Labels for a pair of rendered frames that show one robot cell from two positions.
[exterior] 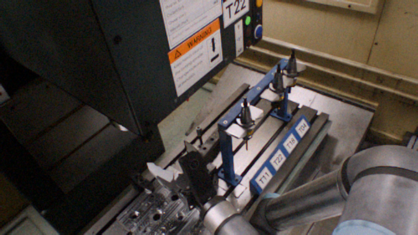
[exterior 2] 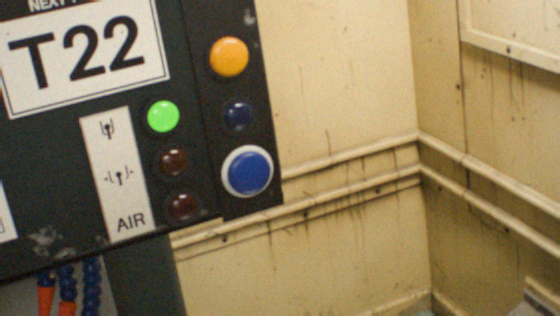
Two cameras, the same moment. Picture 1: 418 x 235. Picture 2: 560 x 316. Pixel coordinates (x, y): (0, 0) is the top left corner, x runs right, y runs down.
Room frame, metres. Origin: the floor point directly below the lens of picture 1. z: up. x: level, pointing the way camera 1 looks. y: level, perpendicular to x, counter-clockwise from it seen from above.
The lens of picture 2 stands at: (0.28, -0.41, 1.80)
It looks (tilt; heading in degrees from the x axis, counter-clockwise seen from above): 23 degrees down; 26
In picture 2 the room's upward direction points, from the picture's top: 9 degrees counter-clockwise
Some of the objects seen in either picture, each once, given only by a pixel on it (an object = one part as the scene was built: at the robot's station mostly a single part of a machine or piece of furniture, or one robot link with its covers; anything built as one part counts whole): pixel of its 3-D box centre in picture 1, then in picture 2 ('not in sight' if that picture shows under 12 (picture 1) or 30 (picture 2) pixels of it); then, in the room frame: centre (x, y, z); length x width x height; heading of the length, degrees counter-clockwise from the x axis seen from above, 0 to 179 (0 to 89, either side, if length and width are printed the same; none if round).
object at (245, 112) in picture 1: (246, 112); not in sight; (0.77, -0.13, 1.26); 0.04 x 0.04 x 0.07
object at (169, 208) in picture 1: (166, 209); not in sight; (0.62, 0.20, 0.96); 0.29 x 0.23 x 0.05; 135
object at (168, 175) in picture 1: (161, 177); not in sight; (0.47, 0.14, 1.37); 0.09 x 0.03 x 0.06; 56
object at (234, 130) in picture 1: (237, 131); not in sight; (0.73, -0.09, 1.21); 0.07 x 0.05 x 0.01; 45
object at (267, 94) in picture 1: (270, 96); not in sight; (0.88, -0.25, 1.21); 0.07 x 0.05 x 0.01; 45
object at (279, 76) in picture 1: (278, 78); not in sight; (0.92, -0.29, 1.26); 0.04 x 0.04 x 0.07
